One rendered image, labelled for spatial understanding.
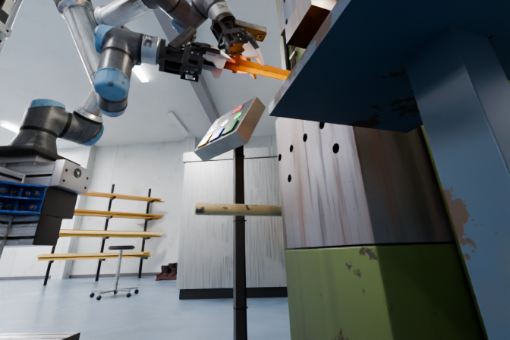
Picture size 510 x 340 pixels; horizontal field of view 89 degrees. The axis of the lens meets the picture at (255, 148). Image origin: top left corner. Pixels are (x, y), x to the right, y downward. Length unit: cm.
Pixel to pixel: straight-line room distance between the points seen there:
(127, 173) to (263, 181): 594
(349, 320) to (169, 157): 785
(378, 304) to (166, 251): 732
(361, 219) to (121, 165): 853
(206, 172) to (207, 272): 120
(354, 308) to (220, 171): 299
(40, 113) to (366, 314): 121
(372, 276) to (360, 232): 8
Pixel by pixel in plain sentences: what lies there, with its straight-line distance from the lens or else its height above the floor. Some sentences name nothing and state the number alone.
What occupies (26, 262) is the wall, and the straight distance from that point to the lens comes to 988.
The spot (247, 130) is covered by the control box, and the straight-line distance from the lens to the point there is 119.
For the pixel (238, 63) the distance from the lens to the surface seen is 82.
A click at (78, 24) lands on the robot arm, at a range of 97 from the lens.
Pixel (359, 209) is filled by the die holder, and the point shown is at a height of 54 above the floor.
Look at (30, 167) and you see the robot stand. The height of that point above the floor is 75.
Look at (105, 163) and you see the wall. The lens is 921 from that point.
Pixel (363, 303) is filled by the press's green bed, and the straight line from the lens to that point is 60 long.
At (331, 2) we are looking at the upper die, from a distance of 114.
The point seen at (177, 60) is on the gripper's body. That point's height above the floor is 96.
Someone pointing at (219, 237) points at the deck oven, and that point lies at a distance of 332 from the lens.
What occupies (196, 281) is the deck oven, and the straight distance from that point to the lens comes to 340.
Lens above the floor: 46
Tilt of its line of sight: 22 degrees up
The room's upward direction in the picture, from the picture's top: 2 degrees counter-clockwise
